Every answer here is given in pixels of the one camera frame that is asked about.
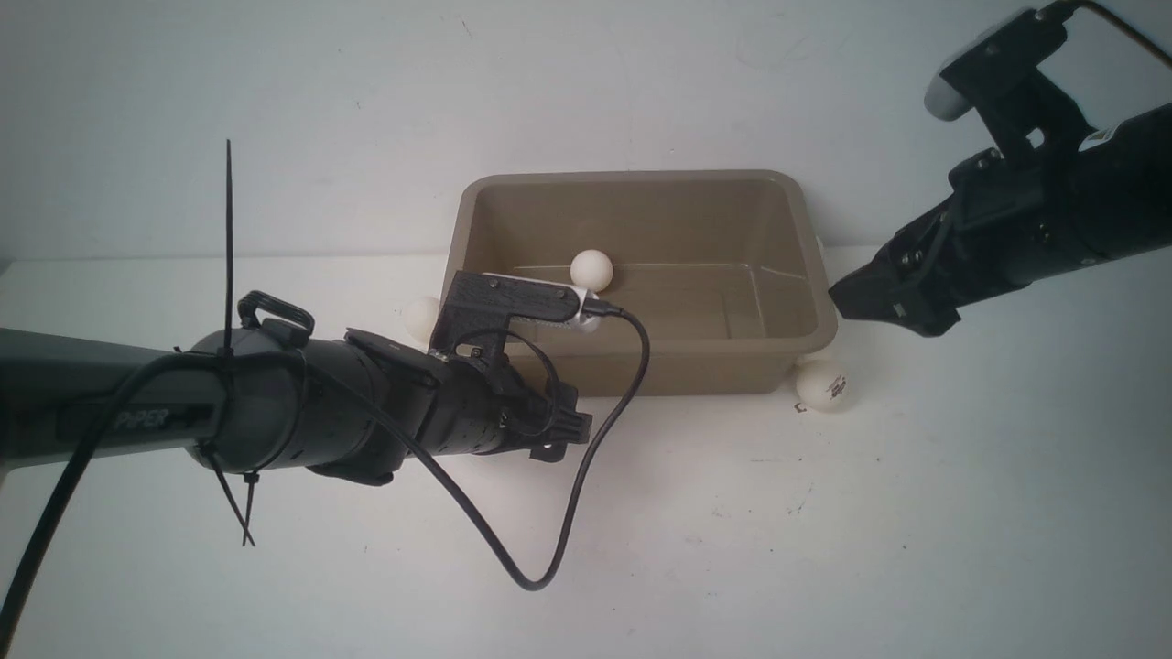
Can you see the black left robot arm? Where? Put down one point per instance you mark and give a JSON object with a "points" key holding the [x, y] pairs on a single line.
{"points": [[274, 417]]}

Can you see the beige plastic bin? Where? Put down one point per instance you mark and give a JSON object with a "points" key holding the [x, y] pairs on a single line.
{"points": [[722, 267]]}

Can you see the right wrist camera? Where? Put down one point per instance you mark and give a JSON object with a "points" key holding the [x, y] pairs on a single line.
{"points": [[1027, 115]]}

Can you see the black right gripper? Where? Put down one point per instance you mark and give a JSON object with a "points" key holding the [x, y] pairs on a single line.
{"points": [[999, 230]]}

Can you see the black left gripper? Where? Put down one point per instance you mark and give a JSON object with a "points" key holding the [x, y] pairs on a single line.
{"points": [[454, 409]]}

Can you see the white logo ball corner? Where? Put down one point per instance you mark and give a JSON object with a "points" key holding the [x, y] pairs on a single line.
{"points": [[822, 385]]}

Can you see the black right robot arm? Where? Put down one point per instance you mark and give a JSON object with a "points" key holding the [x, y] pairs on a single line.
{"points": [[1119, 184]]}

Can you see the black cable tie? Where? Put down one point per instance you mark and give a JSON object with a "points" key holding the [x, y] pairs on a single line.
{"points": [[225, 354]]}

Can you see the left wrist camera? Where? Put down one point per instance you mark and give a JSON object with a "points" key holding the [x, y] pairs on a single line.
{"points": [[477, 310]]}

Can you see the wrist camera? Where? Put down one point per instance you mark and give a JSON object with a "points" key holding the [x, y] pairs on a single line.
{"points": [[477, 310], [1027, 115]]}

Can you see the white ball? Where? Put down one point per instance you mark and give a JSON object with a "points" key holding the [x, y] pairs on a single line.
{"points": [[419, 318], [831, 353], [591, 269]]}

